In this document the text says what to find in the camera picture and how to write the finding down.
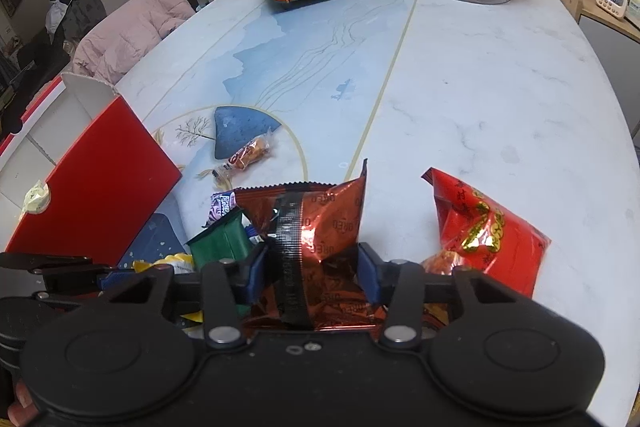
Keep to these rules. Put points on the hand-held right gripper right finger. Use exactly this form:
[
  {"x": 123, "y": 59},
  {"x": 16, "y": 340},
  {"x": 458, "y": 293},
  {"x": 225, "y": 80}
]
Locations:
[{"x": 370, "y": 277}]

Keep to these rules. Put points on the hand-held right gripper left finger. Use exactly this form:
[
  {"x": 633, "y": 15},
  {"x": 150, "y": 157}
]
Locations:
[{"x": 255, "y": 272}]

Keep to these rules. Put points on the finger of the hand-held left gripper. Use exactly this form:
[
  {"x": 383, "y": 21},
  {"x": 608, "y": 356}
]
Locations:
[
  {"x": 65, "y": 296},
  {"x": 117, "y": 279}
]

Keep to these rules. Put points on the green snack packet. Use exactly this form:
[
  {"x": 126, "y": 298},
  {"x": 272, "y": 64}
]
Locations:
[{"x": 222, "y": 242}]

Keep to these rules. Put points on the yellow snack packet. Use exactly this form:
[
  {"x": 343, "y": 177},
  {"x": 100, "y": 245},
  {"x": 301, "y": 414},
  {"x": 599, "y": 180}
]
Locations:
[{"x": 167, "y": 262}]

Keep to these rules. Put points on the copper foil snack bag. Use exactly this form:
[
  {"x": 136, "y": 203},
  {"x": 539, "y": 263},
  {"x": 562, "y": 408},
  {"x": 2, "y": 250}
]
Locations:
[{"x": 325, "y": 217}]

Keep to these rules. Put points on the red cardboard box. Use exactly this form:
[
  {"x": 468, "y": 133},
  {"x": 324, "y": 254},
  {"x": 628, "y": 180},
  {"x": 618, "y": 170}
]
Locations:
[{"x": 100, "y": 187}]

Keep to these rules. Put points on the red snack bag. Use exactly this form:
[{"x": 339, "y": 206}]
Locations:
[{"x": 480, "y": 217}]

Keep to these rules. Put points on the person's left hand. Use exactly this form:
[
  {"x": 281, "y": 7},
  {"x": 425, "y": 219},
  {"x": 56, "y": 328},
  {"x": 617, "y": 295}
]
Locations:
[{"x": 22, "y": 407}]

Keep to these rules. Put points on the purple candy wrapper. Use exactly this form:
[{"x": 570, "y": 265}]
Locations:
[{"x": 222, "y": 206}]

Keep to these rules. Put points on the crumpled tape piece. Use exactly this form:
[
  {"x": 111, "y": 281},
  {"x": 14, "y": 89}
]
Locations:
[{"x": 37, "y": 197}]

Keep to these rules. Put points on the orange candy clear wrapper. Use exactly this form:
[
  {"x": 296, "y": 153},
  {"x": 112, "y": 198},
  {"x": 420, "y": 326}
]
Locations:
[{"x": 247, "y": 154}]

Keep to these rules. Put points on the pink puffer jacket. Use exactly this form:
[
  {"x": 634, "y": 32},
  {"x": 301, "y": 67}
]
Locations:
[{"x": 130, "y": 32}]

